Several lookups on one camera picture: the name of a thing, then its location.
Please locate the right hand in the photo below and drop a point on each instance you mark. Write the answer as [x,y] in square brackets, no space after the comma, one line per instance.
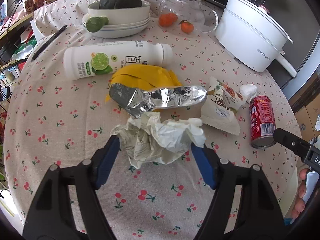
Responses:
[299,204]

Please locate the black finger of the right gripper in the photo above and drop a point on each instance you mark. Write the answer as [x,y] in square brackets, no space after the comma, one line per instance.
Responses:
[308,153]

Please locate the white paper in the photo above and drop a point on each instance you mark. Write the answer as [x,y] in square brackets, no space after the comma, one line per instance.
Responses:
[148,139]

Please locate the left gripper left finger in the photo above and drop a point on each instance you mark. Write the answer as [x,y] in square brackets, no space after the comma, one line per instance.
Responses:
[89,175]

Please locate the white electric pot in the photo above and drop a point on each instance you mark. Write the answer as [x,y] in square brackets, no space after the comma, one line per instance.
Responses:
[250,34]

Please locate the beige snack packet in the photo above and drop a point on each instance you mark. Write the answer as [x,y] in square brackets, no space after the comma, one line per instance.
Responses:
[220,107]

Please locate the small tangerine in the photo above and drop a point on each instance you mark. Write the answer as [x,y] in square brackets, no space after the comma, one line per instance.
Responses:
[186,27]
[166,20]

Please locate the green kabocha squash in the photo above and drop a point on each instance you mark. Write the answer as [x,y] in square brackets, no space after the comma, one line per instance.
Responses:
[119,4]

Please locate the white lime drink bottle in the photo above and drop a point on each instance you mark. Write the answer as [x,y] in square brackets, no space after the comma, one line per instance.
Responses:
[109,57]

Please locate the green avocado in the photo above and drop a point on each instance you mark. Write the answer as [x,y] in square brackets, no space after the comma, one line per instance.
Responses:
[94,24]

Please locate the lower cardboard box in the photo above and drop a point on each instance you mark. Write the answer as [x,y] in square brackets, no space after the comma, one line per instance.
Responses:
[308,120]

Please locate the small tangerine right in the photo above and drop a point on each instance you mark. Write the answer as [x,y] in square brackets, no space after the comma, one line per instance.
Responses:
[186,27]

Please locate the yellow foil snack wrapper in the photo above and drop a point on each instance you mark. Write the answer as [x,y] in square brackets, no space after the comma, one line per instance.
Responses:
[140,88]

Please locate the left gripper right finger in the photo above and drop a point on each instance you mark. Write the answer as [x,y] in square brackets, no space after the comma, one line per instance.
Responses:
[221,176]

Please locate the small tangerine left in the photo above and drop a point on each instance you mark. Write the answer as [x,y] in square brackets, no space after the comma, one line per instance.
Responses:
[166,20]

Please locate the cherry print tablecloth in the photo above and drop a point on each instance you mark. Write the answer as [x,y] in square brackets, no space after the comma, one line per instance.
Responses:
[54,120]

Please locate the stacked white plates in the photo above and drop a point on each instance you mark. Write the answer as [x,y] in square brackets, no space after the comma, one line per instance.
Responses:
[122,30]

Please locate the small white tissue ball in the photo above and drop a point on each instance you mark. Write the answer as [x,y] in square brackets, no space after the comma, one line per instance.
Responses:
[248,91]

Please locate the glass teapot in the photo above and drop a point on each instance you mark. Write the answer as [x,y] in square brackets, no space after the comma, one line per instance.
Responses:
[190,10]

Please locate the black pen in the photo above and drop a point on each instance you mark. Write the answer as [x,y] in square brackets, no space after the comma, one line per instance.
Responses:
[48,42]

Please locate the red drink can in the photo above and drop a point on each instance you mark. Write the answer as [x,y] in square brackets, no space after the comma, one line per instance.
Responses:
[262,122]

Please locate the grey refrigerator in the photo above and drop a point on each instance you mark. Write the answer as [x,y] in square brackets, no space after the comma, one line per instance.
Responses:
[300,19]

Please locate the white oval bowl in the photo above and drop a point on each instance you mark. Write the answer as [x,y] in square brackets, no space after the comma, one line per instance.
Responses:
[121,16]

